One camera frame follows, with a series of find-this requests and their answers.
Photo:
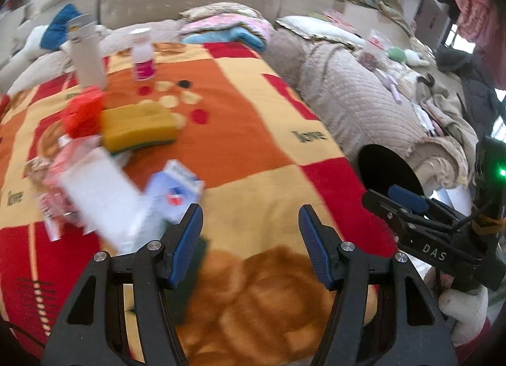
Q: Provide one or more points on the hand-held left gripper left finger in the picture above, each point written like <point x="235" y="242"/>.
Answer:
<point x="185" y="239"/>

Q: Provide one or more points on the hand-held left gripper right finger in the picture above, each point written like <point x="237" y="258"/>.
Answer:
<point x="316" y="247"/>

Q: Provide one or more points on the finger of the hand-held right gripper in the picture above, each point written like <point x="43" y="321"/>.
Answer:
<point x="409" y="198"/>
<point x="381" y="208"/>

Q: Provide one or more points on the red plastic bag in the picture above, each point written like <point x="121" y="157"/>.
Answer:
<point x="83" y="113"/>

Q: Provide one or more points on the person's right hand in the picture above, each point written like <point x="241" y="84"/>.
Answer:
<point x="462" y="304"/>

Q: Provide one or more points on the white blue striped box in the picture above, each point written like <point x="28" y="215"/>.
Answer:
<point x="174" y="188"/>

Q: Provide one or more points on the beige clothes pile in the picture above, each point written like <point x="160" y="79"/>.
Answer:
<point x="446" y="113"/>

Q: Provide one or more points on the teal white tissue pack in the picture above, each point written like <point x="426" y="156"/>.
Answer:
<point x="99" y="192"/>

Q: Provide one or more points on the beige quilted bedspread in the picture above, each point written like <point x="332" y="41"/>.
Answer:
<point x="348" y="93"/>

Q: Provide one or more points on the yellow green sponge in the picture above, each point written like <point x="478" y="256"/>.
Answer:
<point x="134" y="125"/>

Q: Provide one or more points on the dark garment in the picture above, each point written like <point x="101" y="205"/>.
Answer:
<point x="478" y="89"/>

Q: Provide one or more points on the printed red orange blanket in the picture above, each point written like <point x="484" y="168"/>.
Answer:
<point x="245" y="121"/>

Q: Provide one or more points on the white plush toy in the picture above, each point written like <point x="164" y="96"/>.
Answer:
<point x="415" y="58"/>

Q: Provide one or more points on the green plush toy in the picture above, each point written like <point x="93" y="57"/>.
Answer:
<point x="395" y="54"/>

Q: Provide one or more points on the clear bag red print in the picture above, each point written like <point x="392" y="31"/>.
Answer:
<point x="372" y="48"/>

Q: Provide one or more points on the white bottle pink label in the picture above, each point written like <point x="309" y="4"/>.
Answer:
<point x="142" y="61"/>

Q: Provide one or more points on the white pillow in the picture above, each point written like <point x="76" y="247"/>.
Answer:
<point x="320" y="28"/>

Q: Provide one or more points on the pink hanging garment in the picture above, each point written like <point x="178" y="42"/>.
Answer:
<point x="478" y="14"/>

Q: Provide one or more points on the beige thermos bottle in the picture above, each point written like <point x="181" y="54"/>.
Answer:
<point x="87" y="58"/>

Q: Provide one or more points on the light blue towel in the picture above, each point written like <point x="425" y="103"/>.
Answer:
<point x="233" y="36"/>

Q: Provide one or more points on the pink floral folded quilt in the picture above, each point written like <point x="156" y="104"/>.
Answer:
<point x="233" y="22"/>

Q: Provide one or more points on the beige frilled pillow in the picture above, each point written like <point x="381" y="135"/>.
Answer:
<point x="221" y="10"/>

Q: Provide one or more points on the blue cloth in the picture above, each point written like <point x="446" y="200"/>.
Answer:
<point x="59" y="32"/>

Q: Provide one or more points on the white cloth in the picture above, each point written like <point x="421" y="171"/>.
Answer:
<point x="31" y="42"/>

